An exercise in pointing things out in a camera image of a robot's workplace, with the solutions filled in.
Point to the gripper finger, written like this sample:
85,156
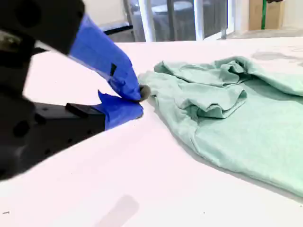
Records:
101,54
78,120

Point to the pale green T-shirt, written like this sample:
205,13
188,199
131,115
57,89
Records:
232,127

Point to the green upright strip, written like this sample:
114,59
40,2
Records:
263,14

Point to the brown cardboard box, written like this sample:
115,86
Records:
274,14

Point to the white glass door frame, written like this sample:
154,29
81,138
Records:
146,21

